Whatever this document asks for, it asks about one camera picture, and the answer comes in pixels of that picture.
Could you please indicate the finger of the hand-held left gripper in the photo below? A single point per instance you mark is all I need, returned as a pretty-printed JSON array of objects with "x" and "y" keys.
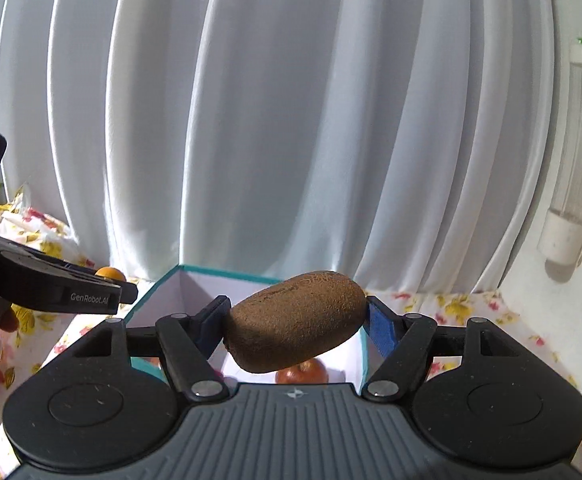
[{"x": 61, "y": 287}]

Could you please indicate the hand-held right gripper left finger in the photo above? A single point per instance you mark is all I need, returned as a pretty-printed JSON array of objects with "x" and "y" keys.
[{"x": 211, "y": 324}]

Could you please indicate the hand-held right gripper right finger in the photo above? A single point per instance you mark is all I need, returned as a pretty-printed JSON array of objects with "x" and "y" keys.
[{"x": 378, "y": 329}]

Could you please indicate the teal cardboard box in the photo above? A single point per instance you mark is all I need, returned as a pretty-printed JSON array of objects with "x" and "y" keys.
[{"x": 191, "y": 295}]

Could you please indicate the large mandarin orange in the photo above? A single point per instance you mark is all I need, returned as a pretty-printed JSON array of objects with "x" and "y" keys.
[{"x": 109, "y": 273}]

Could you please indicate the large brown kiwi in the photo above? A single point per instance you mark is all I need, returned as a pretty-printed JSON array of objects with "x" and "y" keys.
[{"x": 296, "y": 320}]

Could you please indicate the red apple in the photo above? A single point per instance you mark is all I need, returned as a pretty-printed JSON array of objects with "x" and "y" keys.
[{"x": 302, "y": 373}]

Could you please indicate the floral printed cloth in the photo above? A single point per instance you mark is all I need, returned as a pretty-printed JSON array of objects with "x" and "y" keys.
[{"x": 46, "y": 232}]

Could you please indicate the white curtain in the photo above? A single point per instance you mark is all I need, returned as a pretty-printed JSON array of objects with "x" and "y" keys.
[{"x": 281, "y": 120}]

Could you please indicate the white clear plastic tube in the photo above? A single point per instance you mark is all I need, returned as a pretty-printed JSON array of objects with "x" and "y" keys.
[{"x": 573, "y": 160}]

